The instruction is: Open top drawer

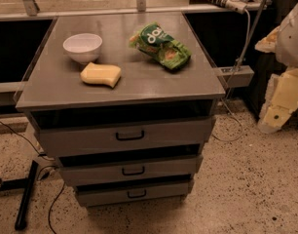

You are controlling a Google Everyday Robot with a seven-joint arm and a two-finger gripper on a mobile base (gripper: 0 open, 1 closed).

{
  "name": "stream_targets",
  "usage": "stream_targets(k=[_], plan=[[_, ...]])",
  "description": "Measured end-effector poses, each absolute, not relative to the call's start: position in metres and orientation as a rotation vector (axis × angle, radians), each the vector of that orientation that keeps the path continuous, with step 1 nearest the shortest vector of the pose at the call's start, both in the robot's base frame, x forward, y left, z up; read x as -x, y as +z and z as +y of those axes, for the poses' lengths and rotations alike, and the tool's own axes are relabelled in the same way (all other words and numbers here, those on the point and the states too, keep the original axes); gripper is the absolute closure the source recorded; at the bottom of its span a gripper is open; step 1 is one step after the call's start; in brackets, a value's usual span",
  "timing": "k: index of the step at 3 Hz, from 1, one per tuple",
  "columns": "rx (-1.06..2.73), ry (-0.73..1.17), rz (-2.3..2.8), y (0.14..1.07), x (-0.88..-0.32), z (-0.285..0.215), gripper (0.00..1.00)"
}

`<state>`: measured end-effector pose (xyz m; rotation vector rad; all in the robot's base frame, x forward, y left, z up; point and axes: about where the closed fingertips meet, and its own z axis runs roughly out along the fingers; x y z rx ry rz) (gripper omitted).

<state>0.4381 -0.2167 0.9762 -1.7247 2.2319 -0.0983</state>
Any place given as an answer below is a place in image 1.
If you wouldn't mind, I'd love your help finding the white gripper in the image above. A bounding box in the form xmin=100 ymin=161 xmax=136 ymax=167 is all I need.
xmin=258 ymin=67 xmax=298 ymax=134

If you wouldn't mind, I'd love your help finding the grey top drawer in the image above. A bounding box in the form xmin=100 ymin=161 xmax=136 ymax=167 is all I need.
xmin=36 ymin=117 xmax=215 ymax=157

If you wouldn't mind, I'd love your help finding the grey drawer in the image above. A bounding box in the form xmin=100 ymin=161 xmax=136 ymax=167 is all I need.
xmin=36 ymin=117 xmax=215 ymax=157
xmin=59 ymin=155 xmax=203 ymax=186
xmin=75 ymin=179 xmax=194 ymax=208

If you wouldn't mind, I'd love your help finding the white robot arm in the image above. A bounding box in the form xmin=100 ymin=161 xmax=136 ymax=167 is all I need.
xmin=255 ymin=3 xmax=298 ymax=134

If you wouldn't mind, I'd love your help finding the grey bottom drawer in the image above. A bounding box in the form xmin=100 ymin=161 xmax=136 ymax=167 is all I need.
xmin=75 ymin=179 xmax=194 ymax=208

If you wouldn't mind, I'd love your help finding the grey drawer cabinet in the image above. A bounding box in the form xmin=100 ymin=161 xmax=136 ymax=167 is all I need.
xmin=17 ymin=13 xmax=224 ymax=193

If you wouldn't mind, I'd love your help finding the grey middle drawer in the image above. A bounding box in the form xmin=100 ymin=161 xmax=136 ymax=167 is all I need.
xmin=59 ymin=155 xmax=203 ymax=186

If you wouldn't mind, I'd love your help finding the green chip bag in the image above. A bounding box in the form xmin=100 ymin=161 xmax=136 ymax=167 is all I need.
xmin=129 ymin=22 xmax=191 ymax=71

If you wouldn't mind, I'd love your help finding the yellow sponge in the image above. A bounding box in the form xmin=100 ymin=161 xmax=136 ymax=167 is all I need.
xmin=80 ymin=62 xmax=121 ymax=88

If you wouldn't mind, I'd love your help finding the white bowl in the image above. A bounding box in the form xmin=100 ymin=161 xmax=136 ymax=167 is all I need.
xmin=62 ymin=33 xmax=103 ymax=64

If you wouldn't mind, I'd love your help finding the black stand leg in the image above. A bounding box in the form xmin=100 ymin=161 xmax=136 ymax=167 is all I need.
xmin=0 ymin=161 xmax=38 ymax=231

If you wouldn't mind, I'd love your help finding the grey metal bracket block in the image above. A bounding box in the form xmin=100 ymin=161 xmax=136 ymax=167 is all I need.
xmin=214 ymin=65 xmax=254 ymax=89

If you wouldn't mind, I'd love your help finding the white cable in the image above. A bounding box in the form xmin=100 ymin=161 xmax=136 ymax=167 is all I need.
xmin=210 ymin=9 xmax=252 ymax=143

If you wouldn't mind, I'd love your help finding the metal frame rail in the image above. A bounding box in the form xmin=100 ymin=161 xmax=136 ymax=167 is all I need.
xmin=0 ymin=0 xmax=274 ymax=21

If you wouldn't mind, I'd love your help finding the black floor cable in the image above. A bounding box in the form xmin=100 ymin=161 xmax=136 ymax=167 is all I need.
xmin=0 ymin=115 xmax=66 ymax=234

